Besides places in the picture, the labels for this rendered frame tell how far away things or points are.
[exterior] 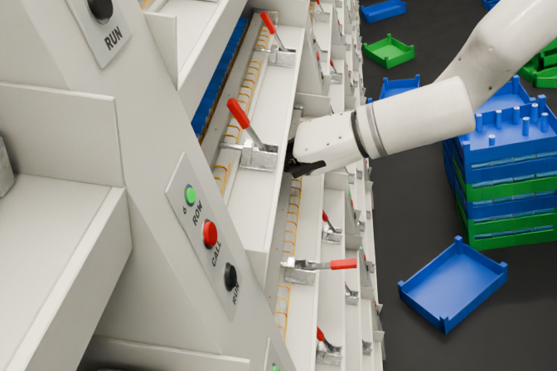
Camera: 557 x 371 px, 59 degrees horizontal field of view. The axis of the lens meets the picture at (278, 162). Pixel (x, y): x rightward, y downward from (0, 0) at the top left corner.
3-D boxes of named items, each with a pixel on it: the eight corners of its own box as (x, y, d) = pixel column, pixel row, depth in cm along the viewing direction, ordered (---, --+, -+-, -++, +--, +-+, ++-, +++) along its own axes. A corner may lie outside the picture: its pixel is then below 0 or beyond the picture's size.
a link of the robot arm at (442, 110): (379, 106, 80) (368, 98, 71) (462, 80, 75) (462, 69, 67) (393, 156, 79) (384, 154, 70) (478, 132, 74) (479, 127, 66)
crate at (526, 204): (540, 170, 178) (540, 152, 174) (562, 206, 162) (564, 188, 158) (454, 183, 185) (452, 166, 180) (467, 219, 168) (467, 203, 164)
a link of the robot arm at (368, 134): (371, 91, 76) (352, 97, 77) (372, 121, 69) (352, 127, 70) (387, 133, 80) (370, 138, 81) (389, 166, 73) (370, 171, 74)
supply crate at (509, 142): (542, 114, 165) (544, 93, 161) (567, 148, 149) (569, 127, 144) (450, 131, 171) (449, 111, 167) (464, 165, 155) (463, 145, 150)
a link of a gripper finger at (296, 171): (337, 145, 75) (313, 139, 79) (303, 176, 72) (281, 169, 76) (340, 151, 76) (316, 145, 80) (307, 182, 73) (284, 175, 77)
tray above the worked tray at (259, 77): (302, 50, 94) (312, -24, 85) (259, 321, 45) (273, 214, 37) (197, 36, 94) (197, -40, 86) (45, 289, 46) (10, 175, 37)
